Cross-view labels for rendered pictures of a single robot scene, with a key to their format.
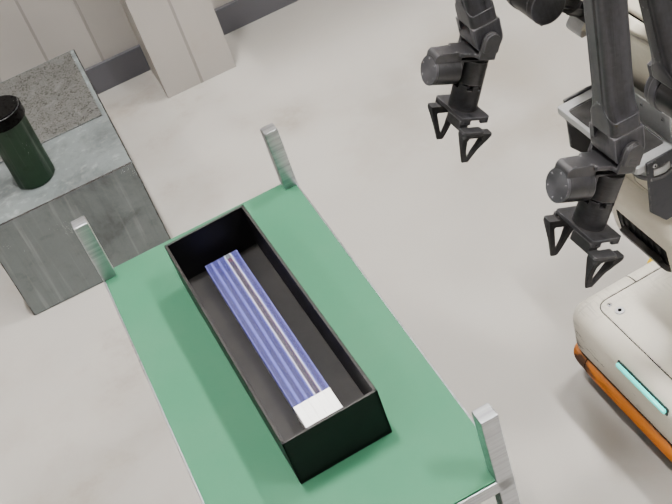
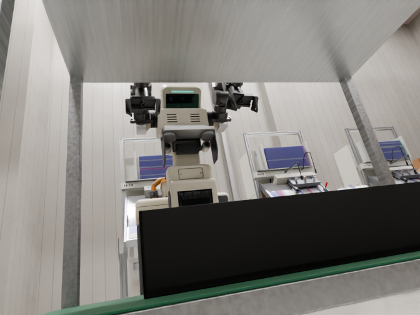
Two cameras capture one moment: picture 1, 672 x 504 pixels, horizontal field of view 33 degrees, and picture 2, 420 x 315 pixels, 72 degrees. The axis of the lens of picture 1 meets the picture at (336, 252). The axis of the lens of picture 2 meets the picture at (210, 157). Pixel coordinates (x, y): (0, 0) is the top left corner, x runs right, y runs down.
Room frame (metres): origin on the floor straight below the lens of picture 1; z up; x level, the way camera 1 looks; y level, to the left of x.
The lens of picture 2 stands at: (1.58, 0.70, 0.36)
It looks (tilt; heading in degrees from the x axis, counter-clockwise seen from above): 22 degrees up; 266
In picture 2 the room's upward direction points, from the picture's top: 9 degrees counter-clockwise
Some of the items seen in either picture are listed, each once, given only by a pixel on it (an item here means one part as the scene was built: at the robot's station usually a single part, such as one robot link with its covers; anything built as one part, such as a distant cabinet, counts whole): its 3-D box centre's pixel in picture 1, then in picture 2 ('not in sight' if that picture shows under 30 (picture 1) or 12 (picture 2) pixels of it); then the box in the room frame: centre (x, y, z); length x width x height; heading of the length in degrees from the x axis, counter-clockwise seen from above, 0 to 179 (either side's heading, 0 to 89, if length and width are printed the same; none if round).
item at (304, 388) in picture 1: (273, 341); not in sight; (1.41, 0.16, 0.98); 0.51 x 0.07 x 0.03; 13
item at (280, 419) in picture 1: (269, 331); not in sight; (1.41, 0.16, 1.01); 0.57 x 0.17 x 0.11; 13
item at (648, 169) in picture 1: (631, 137); (188, 142); (1.59, -0.60, 0.99); 0.28 x 0.16 x 0.22; 13
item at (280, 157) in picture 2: not in sight; (284, 159); (0.48, -2.52, 1.52); 0.51 x 0.13 x 0.27; 11
